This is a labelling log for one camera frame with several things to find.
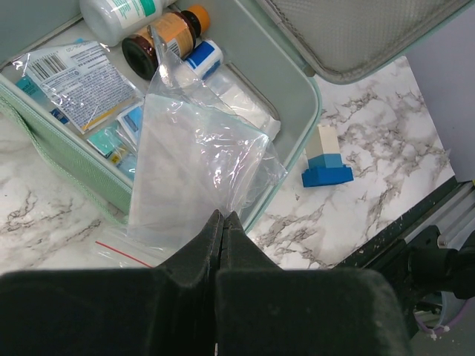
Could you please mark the blue white small bottle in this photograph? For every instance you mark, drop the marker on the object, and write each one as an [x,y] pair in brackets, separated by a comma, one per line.
[205,59]

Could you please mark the white toy brick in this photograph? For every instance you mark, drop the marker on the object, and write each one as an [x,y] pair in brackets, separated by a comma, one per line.
[323,140]

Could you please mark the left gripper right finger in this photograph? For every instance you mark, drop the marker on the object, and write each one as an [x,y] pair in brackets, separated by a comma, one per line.
[262,309]

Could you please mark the white green-cap medicine bottle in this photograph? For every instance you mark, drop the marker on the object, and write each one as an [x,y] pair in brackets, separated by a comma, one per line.
[113,20]

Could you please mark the blue toy brick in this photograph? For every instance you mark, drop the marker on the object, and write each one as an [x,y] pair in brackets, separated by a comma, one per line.
[326,169]

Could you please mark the blue plaster packet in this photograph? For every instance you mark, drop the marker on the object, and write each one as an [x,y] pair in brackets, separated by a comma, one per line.
[118,140]

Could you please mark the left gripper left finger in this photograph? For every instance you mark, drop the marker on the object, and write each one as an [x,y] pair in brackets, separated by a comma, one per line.
[164,310]

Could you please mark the amber orange-cap bottle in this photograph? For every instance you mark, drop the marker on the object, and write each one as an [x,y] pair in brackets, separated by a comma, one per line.
[179,31]

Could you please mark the mint green medicine case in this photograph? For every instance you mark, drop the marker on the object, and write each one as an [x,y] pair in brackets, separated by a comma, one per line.
[277,48]

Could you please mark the teal bandage packet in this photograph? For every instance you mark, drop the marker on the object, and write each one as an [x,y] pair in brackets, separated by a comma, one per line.
[79,80]

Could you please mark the clear zip bag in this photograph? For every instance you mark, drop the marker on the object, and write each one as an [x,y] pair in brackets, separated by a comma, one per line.
[195,157]

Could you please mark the white gauze pad packet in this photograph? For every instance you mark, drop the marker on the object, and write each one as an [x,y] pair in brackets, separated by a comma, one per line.
[237,95]

